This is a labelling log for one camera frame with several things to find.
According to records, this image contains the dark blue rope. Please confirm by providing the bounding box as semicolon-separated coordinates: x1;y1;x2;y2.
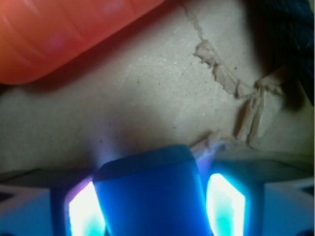
246;0;315;106

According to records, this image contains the orange plastic carrot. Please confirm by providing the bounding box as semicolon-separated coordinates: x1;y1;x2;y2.
0;0;161;85

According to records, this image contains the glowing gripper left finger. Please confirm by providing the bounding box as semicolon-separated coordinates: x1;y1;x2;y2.
51;178;108;236

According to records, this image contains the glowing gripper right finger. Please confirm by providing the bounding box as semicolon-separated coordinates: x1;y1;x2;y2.
204;169;264;236

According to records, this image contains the brown paper bag bin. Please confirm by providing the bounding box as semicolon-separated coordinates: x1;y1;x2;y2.
0;0;315;182

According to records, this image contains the blue wooden block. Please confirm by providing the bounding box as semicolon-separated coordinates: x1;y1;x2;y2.
93;145;211;236

